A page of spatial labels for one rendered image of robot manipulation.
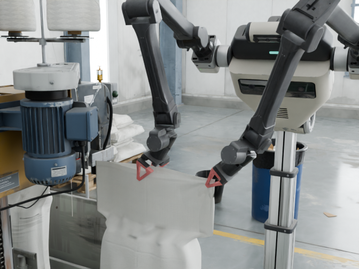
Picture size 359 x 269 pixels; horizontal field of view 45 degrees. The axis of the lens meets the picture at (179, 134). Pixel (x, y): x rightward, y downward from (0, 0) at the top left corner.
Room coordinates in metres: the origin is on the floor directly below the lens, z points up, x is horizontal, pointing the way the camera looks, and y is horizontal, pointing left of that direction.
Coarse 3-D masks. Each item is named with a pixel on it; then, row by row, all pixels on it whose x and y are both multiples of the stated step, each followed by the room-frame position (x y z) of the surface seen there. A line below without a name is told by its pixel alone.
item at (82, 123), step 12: (72, 108) 1.29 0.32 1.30; (84, 108) 1.29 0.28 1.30; (96, 108) 1.31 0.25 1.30; (72, 120) 1.23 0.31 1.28; (84, 120) 1.22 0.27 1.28; (96, 120) 1.30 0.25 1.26; (72, 132) 1.23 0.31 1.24; (84, 132) 1.22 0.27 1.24; (96, 132) 1.30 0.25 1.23; (84, 144) 1.27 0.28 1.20
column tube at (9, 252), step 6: (6, 198) 1.35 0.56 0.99; (6, 204) 1.35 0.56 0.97; (6, 210) 1.34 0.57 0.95; (6, 216) 1.34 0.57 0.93; (6, 222) 1.34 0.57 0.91; (6, 228) 1.34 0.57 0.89; (6, 234) 1.34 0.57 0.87; (6, 240) 1.34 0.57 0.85; (6, 246) 1.33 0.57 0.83; (6, 252) 1.33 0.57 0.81; (6, 258) 1.33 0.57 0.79; (12, 258) 1.35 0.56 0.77; (6, 264) 1.33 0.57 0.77; (12, 264) 1.35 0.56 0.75
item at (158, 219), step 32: (96, 192) 1.60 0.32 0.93; (128, 192) 1.51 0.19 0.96; (160, 192) 1.44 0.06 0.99; (192, 192) 1.41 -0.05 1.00; (128, 224) 1.50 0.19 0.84; (160, 224) 1.44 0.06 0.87; (192, 224) 1.41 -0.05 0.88; (128, 256) 1.45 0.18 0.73; (160, 256) 1.39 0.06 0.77; (192, 256) 1.40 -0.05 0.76
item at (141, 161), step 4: (140, 160) 1.45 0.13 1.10; (144, 160) 1.46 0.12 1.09; (136, 164) 1.46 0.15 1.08; (140, 164) 1.45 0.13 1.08; (144, 164) 1.44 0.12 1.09; (148, 164) 1.45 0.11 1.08; (140, 168) 1.47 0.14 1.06; (144, 168) 1.45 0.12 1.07; (148, 168) 1.44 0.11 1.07; (148, 172) 1.44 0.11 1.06; (144, 176) 1.46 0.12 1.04; (140, 180) 1.47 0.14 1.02
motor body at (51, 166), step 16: (32, 112) 1.21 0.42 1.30; (48, 112) 1.22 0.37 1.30; (64, 112) 1.25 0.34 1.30; (32, 128) 1.21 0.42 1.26; (48, 128) 1.22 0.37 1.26; (64, 128) 1.25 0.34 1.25; (32, 144) 1.21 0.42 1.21; (48, 144) 1.20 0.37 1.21; (64, 144) 1.23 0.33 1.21; (32, 160) 1.21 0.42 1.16; (48, 160) 1.20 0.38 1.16; (64, 160) 1.23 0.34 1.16; (32, 176) 1.21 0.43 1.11; (48, 176) 1.20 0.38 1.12; (64, 176) 1.23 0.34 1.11
